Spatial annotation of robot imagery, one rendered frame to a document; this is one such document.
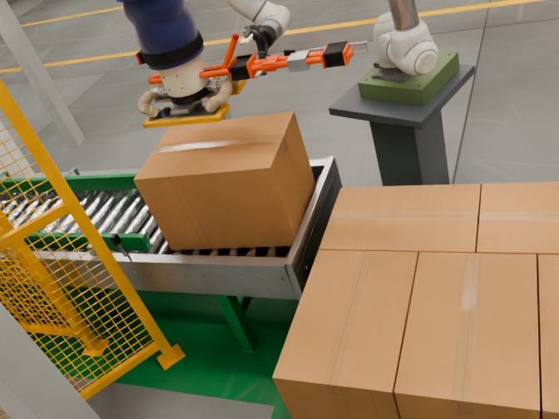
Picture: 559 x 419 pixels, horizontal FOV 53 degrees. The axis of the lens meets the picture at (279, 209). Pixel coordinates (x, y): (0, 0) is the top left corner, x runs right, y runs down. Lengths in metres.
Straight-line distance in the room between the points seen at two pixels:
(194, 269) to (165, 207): 0.28
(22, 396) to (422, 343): 1.30
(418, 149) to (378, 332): 1.12
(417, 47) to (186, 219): 1.17
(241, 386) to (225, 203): 0.86
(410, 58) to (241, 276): 1.11
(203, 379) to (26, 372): 0.93
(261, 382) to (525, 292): 1.22
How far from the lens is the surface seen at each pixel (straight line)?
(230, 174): 2.13
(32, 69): 5.08
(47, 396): 2.16
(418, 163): 2.80
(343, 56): 1.92
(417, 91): 2.56
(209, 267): 2.33
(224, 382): 2.68
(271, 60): 2.03
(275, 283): 2.25
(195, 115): 2.12
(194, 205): 2.30
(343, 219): 2.36
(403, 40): 2.40
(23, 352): 2.06
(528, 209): 2.29
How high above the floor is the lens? 2.04
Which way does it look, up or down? 36 degrees down
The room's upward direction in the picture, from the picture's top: 20 degrees counter-clockwise
